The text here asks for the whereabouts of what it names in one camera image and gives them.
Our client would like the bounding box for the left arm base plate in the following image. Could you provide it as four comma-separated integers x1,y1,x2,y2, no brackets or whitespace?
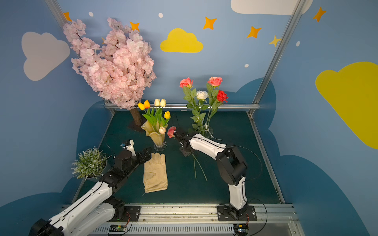
116,205,141,222

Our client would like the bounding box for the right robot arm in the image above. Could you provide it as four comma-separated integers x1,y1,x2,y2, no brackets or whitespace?
173,128,248,218

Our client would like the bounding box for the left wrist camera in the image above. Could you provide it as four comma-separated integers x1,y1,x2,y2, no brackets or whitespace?
121,140,136,156

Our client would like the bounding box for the yellow fluted glass vase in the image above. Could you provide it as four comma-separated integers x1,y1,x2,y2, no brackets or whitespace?
141,121,167,151

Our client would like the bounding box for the circuit board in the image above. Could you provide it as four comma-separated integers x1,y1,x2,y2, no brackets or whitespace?
233,224,249,236
108,225,128,234

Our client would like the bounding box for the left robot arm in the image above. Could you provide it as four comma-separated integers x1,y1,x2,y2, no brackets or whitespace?
29,146,152,236

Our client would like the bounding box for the small potted green plant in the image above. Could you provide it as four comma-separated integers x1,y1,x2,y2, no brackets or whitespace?
71,147,111,182

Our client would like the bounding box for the orange yellow tulip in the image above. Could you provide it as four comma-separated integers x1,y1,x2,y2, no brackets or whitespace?
137,99,157,133

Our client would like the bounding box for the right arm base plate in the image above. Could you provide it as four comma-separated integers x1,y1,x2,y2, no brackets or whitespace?
217,204,258,222

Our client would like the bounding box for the pale pink tulip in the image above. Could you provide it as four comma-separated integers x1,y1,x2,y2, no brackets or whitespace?
159,126,166,134

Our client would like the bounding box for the right circuit board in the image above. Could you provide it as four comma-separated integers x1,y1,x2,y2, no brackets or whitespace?
233,224,249,236

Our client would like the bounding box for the white tulip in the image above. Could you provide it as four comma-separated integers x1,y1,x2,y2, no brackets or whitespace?
159,99,166,126
154,98,160,132

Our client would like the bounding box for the aluminium back frame rail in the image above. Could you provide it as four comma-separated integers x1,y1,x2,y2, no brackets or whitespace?
104,103,260,112

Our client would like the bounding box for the pink rose with stem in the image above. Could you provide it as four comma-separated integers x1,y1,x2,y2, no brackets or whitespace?
207,77,222,99

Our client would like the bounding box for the red rose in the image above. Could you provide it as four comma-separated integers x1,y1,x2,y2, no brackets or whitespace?
206,89,228,128

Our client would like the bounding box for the left circuit board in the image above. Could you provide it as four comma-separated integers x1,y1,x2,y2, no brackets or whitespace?
108,225,128,234

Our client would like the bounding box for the pink cherry blossom tree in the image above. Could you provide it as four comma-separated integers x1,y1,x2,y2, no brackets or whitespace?
63,18,156,127

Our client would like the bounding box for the front aluminium rail base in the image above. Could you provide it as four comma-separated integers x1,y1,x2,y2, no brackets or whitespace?
88,204,305,236

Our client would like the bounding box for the clear glass vase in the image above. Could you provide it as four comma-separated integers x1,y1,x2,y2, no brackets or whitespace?
200,125,213,138

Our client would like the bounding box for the cream work glove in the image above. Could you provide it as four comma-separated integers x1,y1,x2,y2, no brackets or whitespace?
143,153,168,193

